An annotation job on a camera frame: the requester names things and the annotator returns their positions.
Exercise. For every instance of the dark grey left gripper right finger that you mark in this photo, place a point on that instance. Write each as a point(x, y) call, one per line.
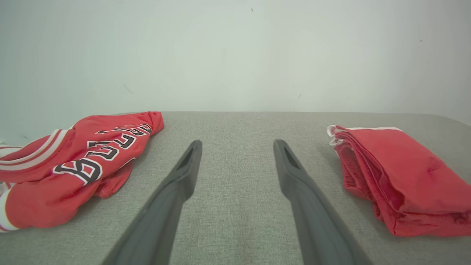
point(320, 228)

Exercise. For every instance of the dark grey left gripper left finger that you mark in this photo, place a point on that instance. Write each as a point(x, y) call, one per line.
point(158, 228)

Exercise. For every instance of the red shorts with white trim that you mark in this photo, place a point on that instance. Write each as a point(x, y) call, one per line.
point(412, 176)

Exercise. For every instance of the red Bulls jersey shirt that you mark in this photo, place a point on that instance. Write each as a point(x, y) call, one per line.
point(44, 198)

